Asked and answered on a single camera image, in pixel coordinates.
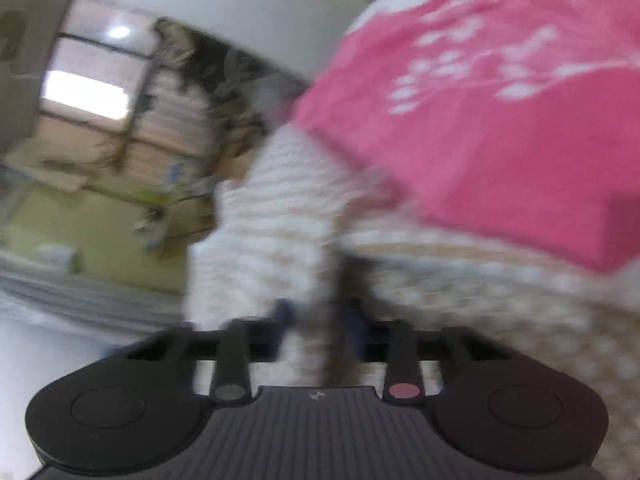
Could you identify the grey curtain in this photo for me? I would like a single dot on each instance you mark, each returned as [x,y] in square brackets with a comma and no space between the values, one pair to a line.
[41,295]

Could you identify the white electric fan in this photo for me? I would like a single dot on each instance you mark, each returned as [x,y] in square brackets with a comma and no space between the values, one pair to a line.
[256,80]

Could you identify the beige white houndstooth cardigan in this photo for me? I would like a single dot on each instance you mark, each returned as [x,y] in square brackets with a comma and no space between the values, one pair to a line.
[299,225]

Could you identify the pink floral fleece blanket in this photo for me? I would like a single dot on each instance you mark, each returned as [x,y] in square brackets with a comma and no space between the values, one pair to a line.
[512,119]

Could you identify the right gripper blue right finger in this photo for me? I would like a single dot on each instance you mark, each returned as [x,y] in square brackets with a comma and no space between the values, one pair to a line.
[391,342]

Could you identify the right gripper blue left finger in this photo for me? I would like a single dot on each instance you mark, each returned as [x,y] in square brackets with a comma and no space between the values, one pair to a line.
[244,341]

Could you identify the cluttered white side table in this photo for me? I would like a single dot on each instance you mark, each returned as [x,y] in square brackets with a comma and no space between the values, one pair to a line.
[183,207]

